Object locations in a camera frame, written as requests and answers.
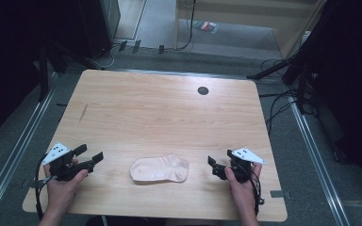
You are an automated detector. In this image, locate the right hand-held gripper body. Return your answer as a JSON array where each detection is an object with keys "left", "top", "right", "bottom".
[{"left": 211, "top": 147, "right": 267, "bottom": 185}]

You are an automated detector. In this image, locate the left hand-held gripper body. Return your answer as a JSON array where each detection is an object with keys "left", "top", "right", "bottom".
[{"left": 41, "top": 142, "right": 94, "bottom": 183}]

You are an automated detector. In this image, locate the pale pink sock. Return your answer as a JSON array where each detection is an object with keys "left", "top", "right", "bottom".
[{"left": 129, "top": 153, "right": 190, "bottom": 184}]

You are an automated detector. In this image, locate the person's left hand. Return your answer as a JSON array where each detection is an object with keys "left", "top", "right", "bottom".
[{"left": 42, "top": 158, "right": 90, "bottom": 218}]

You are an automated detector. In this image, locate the person's right hand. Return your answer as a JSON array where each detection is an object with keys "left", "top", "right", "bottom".
[{"left": 224, "top": 163, "right": 263, "bottom": 213}]

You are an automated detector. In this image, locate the black metal stand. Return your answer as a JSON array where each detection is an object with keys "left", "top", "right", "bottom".
[
  {"left": 246, "top": 46, "right": 315, "bottom": 115},
  {"left": 37, "top": 42, "right": 69, "bottom": 104}
]

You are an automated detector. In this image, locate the colourful plastic packet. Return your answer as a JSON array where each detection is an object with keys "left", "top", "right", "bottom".
[{"left": 191, "top": 20, "right": 220, "bottom": 35}]

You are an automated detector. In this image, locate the dark cabinet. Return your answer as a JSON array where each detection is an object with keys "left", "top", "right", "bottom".
[{"left": 77, "top": 0, "right": 122, "bottom": 58}]

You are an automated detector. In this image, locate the light wooden panel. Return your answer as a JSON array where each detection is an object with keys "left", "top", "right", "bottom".
[{"left": 173, "top": 0, "right": 326, "bottom": 60}]

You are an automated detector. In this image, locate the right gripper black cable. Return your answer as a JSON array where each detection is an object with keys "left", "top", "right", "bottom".
[{"left": 249, "top": 170, "right": 266, "bottom": 217}]

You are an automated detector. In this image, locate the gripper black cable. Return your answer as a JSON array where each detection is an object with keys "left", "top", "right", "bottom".
[
  {"left": 27, "top": 154, "right": 59, "bottom": 221},
  {"left": 249, "top": 170, "right": 266, "bottom": 217}
]

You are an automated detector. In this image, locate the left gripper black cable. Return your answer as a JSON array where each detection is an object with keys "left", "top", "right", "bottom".
[{"left": 27, "top": 154, "right": 59, "bottom": 221}]

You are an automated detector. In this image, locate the metal floor rail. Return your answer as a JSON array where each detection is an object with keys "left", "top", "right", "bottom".
[
  {"left": 287, "top": 93, "right": 353, "bottom": 226},
  {"left": 112, "top": 68, "right": 286, "bottom": 83},
  {"left": 0, "top": 71, "right": 59, "bottom": 222}
]

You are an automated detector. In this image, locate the black floor cable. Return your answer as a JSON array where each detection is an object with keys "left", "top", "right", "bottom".
[
  {"left": 264, "top": 89, "right": 299, "bottom": 137},
  {"left": 258, "top": 57, "right": 291, "bottom": 78}
]

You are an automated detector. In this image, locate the white floor cable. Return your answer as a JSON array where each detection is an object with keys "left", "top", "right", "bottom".
[{"left": 89, "top": 46, "right": 117, "bottom": 71}]

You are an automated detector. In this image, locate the hanging black cable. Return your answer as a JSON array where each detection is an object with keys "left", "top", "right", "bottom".
[{"left": 177, "top": 0, "right": 198, "bottom": 52}]

